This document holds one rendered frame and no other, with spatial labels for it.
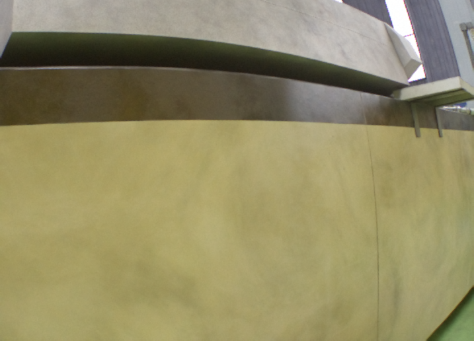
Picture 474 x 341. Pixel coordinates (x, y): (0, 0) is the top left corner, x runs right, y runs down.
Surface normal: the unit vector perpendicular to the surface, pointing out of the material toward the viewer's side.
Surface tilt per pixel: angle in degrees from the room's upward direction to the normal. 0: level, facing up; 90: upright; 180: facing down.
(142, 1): 80
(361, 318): 90
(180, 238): 92
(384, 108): 90
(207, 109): 90
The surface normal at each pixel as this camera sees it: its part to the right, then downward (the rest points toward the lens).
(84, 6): 0.62, -0.31
